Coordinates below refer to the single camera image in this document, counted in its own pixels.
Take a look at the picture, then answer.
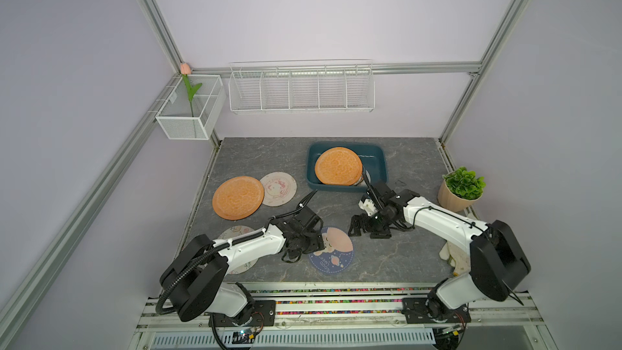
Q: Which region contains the purple pink bunny coaster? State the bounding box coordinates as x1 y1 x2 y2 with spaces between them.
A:
308 227 354 275

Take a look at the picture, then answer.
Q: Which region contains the teal plastic storage box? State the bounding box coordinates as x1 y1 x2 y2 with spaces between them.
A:
306 141 388 192

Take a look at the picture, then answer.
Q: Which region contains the orange coaster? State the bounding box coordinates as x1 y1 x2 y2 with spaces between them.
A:
314 147 363 186
212 176 265 220

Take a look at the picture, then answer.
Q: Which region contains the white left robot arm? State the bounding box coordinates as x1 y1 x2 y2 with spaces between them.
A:
155 205 325 326

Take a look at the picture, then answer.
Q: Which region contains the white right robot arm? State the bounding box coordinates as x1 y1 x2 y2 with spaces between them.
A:
348 181 531 321

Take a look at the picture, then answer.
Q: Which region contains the white mesh box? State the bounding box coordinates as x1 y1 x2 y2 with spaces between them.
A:
156 75 227 140

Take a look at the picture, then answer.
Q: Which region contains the pink striped bunny coaster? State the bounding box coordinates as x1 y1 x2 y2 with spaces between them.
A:
260 172 297 207

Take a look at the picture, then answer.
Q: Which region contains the white pink floral coaster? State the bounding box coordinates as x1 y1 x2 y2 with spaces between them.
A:
218 225 258 275

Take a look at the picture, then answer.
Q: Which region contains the green potted plant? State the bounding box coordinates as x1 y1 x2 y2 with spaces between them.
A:
437 167 486 212

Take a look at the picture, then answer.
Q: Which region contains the pink artificial tulip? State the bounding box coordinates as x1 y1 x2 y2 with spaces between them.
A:
180 63 202 117

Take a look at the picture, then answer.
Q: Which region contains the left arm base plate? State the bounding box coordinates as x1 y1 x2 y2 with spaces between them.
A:
214 300 276 327

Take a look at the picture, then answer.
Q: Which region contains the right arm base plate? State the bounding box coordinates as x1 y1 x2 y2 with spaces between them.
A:
402 297 471 324

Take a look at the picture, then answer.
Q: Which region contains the white wire basket shelf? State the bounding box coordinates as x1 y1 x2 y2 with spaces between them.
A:
228 59 376 113

